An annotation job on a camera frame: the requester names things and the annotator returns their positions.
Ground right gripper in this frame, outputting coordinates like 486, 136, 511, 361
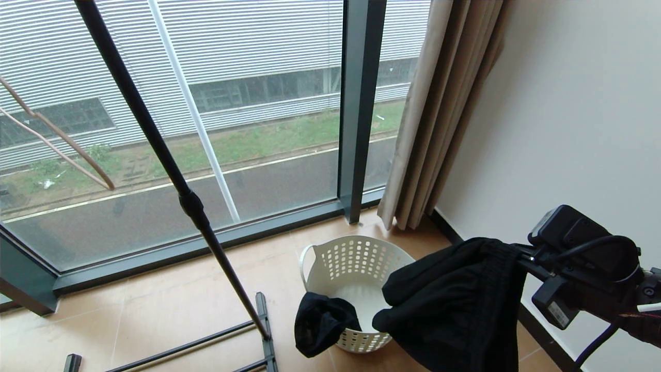
522, 253, 641, 331

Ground black shorts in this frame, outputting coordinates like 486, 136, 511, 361
372, 237, 528, 372

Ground white laundry basket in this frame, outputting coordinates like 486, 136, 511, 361
300, 235, 416, 354

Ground black clothes rack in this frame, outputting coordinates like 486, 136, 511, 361
65, 0, 279, 372

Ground pink clothes hanger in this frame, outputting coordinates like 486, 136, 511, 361
0, 76, 116, 191

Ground beige curtain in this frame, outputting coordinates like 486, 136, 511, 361
377, 0, 509, 230

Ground black garment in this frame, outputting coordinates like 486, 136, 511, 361
294, 292, 362, 358

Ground window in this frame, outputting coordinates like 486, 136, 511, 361
0, 0, 432, 316

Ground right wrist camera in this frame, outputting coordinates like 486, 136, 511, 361
528, 205, 642, 290

